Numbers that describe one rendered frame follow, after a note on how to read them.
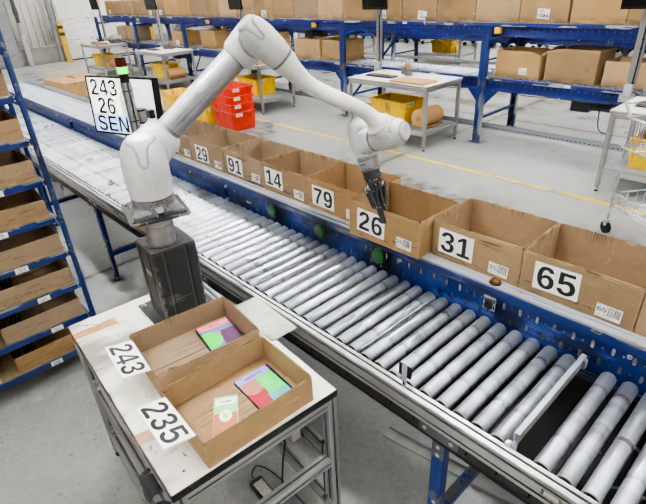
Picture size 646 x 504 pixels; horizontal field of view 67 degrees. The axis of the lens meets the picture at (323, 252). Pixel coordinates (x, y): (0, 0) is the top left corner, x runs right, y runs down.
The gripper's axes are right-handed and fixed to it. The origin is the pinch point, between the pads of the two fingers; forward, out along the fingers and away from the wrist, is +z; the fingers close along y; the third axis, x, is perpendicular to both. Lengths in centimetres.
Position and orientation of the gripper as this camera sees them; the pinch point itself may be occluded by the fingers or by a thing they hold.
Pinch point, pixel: (382, 215)
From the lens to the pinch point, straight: 212.9
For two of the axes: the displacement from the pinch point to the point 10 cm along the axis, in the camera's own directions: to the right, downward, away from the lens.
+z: 2.8, 9.3, 2.3
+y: -7.3, 3.6, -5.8
